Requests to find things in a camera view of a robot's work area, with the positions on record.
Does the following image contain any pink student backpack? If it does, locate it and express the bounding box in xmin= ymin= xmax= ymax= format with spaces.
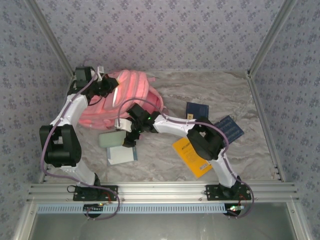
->
xmin=77 ymin=69 xmax=168 ymax=131

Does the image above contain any mint green pencil case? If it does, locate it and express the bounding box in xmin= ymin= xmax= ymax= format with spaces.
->
xmin=97 ymin=130 xmax=126 ymax=149

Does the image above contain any white notebook with blue spine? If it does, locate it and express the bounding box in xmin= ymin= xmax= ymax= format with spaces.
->
xmin=106 ymin=145 xmax=139 ymax=167

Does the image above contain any navy book with yellow label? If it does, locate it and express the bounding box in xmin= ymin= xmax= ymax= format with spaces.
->
xmin=184 ymin=101 xmax=210 ymax=121

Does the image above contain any navy patterned book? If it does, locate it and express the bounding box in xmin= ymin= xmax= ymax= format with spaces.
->
xmin=214 ymin=114 xmax=245 ymax=145

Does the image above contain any small black controller board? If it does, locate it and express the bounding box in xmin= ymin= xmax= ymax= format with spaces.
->
xmin=83 ymin=203 xmax=105 ymax=219
xmin=224 ymin=203 xmax=245 ymax=219

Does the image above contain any grey metal panel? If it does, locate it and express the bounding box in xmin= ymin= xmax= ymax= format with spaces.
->
xmin=13 ymin=201 xmax=310 ymax=240

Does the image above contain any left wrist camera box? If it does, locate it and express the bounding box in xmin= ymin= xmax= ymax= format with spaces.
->
xmin=96 ymin=65 xmax=106 ymax=81

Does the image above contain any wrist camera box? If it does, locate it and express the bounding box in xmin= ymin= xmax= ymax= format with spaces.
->
xmin=96 ymin=65 xmax=106 ymax=81
xmin=114 ymin=118 xmax=134 ymax=133

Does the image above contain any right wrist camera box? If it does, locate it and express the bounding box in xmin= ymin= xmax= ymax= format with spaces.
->
xmin=114 ymin=118 xmax=134 ymax=133

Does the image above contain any aluminium frame post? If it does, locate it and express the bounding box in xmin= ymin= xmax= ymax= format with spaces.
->
xmin=24 ymin=0 xmax=76 ymax=79
xmin=246 ymin=0 xmax=300 ymax=79

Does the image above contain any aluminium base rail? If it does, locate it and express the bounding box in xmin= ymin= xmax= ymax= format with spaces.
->
xmin=27 ymin=181 xmax=300 ymax=203

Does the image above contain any slotted grey cable duct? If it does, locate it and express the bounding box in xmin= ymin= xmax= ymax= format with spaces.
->
xmin=36 ymin=202 xmax=230 ymax=215

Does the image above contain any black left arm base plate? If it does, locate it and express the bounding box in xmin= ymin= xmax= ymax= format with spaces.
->
xmin=72 ymin=185 xmax=119 ymax=202

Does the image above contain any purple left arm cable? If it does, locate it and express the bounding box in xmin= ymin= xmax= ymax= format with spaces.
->
xmin=39 ymin=58 xmax=121 ymax=221

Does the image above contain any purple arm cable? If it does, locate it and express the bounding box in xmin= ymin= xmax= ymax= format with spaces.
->
xmin=117 ymin=97 xmax=255 ymax=220
xmin=39 ymin=58 xmax=121 ymax=221

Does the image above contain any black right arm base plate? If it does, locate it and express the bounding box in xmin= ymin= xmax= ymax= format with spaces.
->
xmin=205 ymin=184 xmax=252 ymax=201

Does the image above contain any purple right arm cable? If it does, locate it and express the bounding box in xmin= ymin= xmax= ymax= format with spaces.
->
xmin=117 ymin=97 xmax=255 ymax=220

